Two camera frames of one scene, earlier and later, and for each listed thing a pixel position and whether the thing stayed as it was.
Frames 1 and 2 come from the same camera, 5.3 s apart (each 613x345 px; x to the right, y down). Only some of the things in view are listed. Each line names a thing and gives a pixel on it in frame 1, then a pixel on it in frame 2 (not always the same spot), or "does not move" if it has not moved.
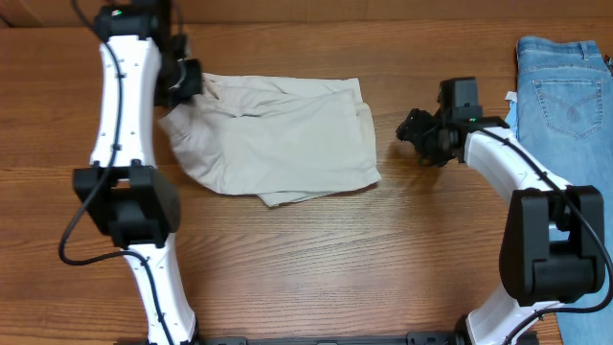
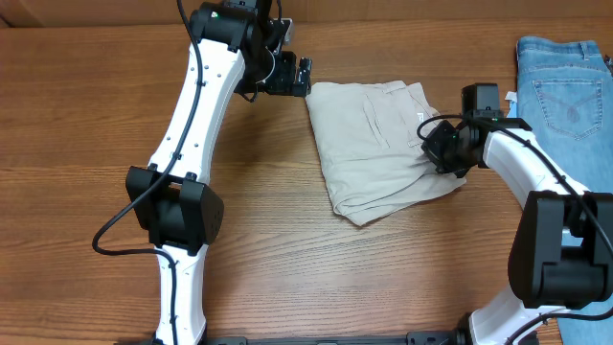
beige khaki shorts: x=268 y=137 → x=367 y=138
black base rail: x=414 y=338 does not move
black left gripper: x=195 y=87 → x=285 y=82
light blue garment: x=511 y=118 does not move
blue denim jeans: x=564 y=103 does not move
